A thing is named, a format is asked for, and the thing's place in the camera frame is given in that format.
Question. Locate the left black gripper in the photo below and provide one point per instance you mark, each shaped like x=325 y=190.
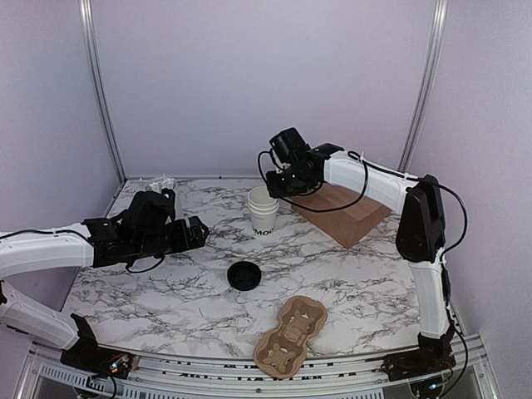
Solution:
x=198 y=239

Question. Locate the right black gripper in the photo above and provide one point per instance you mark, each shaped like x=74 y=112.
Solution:
x=276 y=192

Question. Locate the brown paper bag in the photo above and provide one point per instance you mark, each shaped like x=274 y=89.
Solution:
x=346 y=226

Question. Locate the stack of white paper cups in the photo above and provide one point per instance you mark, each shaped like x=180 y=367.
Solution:
x=263 y=209

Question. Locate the black plastic cup lid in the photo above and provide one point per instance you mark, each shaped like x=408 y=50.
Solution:
x=244 y=275

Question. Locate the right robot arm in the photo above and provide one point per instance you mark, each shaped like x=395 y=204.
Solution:
x=420 y=241

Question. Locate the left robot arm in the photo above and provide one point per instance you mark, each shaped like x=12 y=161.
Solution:
x=94 y=243

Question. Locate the white canister with stirrers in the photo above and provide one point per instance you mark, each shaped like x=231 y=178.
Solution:
x=157 y=184

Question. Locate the brown cardboard cup carrier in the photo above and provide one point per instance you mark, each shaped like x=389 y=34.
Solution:
x=282 y=351

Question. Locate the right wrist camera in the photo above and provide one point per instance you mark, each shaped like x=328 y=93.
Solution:
x=289 y=146

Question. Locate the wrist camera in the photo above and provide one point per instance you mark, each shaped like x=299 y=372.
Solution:
x=289 y=146
x=149 y=211

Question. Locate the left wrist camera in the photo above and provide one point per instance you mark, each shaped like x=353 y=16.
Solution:
x=149 y=211

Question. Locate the right aluminium frame post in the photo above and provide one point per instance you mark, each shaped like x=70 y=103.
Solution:
x=428 y=76

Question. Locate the aluminium frame post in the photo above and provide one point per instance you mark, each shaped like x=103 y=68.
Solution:
x=428 y=76
x=89 y=33

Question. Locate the left aluminium frame post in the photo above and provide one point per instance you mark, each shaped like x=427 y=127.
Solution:
x=89 y=33

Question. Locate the aluminium front rail base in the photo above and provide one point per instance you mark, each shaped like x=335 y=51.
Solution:
x=173 y=376

